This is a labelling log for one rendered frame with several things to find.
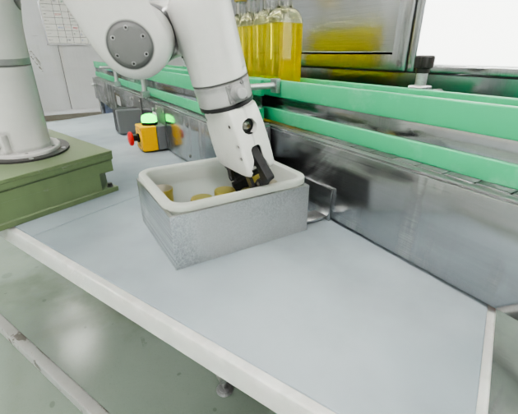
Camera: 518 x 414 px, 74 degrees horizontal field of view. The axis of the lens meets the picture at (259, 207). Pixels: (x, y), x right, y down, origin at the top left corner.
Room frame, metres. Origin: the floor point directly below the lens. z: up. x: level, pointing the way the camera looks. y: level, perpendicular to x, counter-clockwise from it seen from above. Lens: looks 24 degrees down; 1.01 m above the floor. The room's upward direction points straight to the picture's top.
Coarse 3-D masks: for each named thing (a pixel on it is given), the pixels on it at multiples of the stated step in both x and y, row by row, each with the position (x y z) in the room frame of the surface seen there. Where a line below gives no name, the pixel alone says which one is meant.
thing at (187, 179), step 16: (208, 160) 0.58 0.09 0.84; (144, 176) 0.49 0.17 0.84; (160, 176) 0.53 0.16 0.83; (176, 176) 0.54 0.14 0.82; (192, 176) 0.56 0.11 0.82; (208, 176) 0.57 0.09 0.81; (224, 176) 0.59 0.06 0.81; (288, 176) 0.52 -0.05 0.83; (160, 192) 0.43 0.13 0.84; (176, 192) 0.54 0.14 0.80; (192, 192) 0.55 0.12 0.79; (208, 192) 0.57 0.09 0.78; (240, 192) 0.43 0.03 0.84; (256, 192) 0.44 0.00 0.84; (176, 208) 0.39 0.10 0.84; (192, 208) 0.39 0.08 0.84
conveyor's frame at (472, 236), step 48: (96, 96) 2.15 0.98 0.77; (192, 144) 0.80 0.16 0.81; (288, 144) 0.63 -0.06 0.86; (336, 144) 0.54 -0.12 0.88; (336, 192) 0.52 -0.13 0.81; (384, 192) 0.44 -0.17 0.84; (432, 192) 0.38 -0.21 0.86; (480, 192) 0.34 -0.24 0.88; (384, 240) 0.43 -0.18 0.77; (432, 240) 0.37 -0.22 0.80; (480, 240) 0.33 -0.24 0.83; (480, 288) 0.31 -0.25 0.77
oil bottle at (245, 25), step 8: (248, 16) 0.83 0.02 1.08; (240, 24) 0.85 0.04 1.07; (248, 24) 0.82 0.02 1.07; (240, 32) 0.85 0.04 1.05; (248, 32) 0.82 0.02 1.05; (240, 40) 0.85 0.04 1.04; (248, 40) 0.82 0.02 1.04; (248, 48) 0.82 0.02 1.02; (248, 56) 0.82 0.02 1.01; (248, 64) 0.82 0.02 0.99; (248, 72) 0.82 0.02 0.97
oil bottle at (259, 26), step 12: (264, 12) 0.78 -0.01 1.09; (252, 24) 0.81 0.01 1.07; (264, 24) 0.77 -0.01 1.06; (252, 36) 0.81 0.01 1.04; (264, 36) 0.77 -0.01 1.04; (252, 48) 0.81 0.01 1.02; (264, 48) 0.77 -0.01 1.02; (252, 60) 0.81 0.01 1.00; (264, 60) 0.77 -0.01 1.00; (252, 72) 0.81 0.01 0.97; (264, 72) 0.77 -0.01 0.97
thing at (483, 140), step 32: (288, 96) 0.67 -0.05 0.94; (320, 96) 0.59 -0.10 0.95; (352, 96) 0.53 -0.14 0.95; (384, 96) 0.48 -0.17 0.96; (416, 96) 0.44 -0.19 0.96; (320, 128) 0.59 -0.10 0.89; (352, 128) 0.53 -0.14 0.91; (384, 128) 0.48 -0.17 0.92; (416, 128) 0.44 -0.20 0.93; (448, 128) 0.40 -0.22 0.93; (480, 128) 0.37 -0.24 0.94; (512, 128) 0.34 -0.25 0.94; (416, 160) 0.43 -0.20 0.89; (448, 160) 0.39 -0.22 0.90; (480, 160) 0.36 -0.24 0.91; (512, 160) 0.34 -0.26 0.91
